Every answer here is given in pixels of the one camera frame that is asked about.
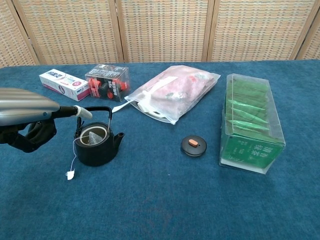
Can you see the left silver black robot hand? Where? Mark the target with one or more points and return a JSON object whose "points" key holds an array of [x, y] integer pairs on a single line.
{"points": [[22, 107]]}

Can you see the black teapot lid orange knob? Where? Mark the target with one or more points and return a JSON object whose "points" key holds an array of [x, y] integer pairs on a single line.
{"points": [[190, 150]]}

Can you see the frosted plastic zip bag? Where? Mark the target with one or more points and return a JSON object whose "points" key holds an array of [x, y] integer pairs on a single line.
{"points": [[211, 77]]}

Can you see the clear box of green tea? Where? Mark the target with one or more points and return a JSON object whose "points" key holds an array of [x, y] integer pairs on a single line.
{"points": [[250, 152]]}

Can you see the white pink toothpaste box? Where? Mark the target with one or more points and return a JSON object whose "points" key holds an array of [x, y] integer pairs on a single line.
{"points": [[62, 83]]}

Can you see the clear box red black contents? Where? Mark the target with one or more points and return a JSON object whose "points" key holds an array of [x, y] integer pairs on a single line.
{"points": [[107, 85]]}

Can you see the wicker folding screen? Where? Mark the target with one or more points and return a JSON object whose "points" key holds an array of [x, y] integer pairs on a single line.
{"points": [[162, 30]]}

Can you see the pink floral cloth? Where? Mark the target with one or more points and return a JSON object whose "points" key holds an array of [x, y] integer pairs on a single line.
{"points": [[185, 85]]}

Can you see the blue carpet table cover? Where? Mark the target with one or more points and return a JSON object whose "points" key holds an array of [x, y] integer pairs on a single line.
{"points": [[160, 200]]}

